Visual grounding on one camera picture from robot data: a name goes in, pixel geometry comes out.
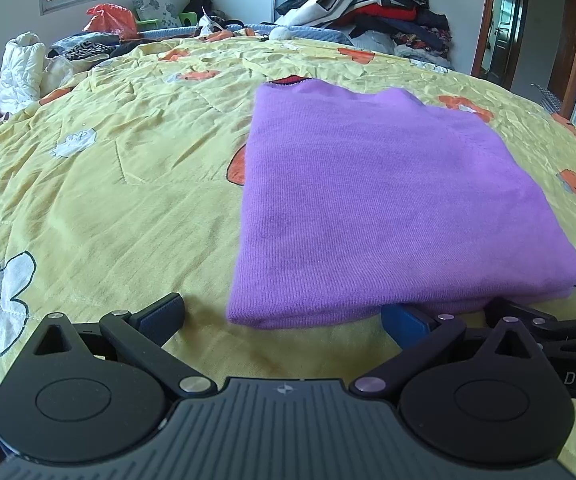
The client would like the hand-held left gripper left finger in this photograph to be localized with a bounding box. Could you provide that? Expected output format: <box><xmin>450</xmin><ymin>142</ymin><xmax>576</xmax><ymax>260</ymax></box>
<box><xmin>30</xmin><ymin>292</ymin><xmax>217</xmax><ymax>402</ymax></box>

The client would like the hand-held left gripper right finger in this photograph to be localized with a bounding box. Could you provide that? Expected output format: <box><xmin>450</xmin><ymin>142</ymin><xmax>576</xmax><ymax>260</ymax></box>
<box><xmin>350</xmin><ymin>305</ymin><xmax>541</xmax><ymax>403</ymax></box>

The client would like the purple knit sweater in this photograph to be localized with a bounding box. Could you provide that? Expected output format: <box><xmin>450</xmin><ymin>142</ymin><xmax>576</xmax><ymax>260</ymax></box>
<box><xmin>225</xmin><ymin>75</ymin><xmax>576</xmax><ymax>331</ymax></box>

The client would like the pile of clothes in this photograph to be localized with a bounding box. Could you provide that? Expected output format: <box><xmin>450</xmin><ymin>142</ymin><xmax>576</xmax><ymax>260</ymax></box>
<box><xmin>275</xmin><ymin>0</ymin><xmax>455</xmax><ymax>68</ymax></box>

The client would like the yellow floral bedspread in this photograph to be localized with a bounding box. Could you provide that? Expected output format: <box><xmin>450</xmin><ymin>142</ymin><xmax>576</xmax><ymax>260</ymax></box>
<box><xmin>0</xmin><ymin>35</ymin><xmax>576</xmax><ymax>466</ymax></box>

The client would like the checked cloth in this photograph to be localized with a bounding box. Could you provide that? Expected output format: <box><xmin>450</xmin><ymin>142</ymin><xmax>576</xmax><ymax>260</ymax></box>
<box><xmin>530</xmin><ymin>83</ymin><xmax>565</xmax><ymax>114</ymax></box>

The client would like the striped dark cloth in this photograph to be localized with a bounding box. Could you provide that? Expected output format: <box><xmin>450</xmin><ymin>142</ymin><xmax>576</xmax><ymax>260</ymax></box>
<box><xmin>48</xmin><ymin>32</ymin><xmax>129</xmax><ymax>62</ymax></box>

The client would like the white quilted jacket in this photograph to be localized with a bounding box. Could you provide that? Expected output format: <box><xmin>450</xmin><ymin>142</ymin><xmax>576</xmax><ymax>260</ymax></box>
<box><xmin>0</xmin><ymin>31</ymin><xmax>49</xmax><ymax>114</ymax></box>

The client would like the orange plastic bag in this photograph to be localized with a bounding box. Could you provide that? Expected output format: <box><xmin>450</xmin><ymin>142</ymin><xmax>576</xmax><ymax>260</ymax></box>
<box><xmin>84</xmin><ymin>3</ymin><xmax>139</xmax><ymax>41</ymax></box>

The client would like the green plastic stool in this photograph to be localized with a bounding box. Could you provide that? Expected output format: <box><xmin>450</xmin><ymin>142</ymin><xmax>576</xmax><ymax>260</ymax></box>
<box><xmin>136</xmin><ymin>10</ymin><xmax>199</xmax><ymax>29</ymax></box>

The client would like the blue quilt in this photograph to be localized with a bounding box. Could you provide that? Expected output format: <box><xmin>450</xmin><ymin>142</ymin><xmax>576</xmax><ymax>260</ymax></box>
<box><xmin>140</xmin><ymin>22</ymin><xmax>355</xmax><ymax>47</ymax></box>

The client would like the black bag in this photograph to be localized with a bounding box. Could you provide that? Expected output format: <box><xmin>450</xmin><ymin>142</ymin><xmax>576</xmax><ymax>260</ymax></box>
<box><xmin>183</xmin><ymin>0</ymin><xmax>227</xmax><ymax>22</ymax></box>

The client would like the floral pillow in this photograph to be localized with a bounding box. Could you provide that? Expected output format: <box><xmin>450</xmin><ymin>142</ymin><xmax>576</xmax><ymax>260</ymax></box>
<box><xmin>128</xmin><ymin>0</ymin><xmax>182</xmax><ymax>29</ymax></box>

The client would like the wooden door frame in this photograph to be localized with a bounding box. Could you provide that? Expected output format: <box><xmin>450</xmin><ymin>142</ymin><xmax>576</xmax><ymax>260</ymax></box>
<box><xmin>470</xmin><ymin>0</ymin><xmax>576</xmax><ymax>121</ymax></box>

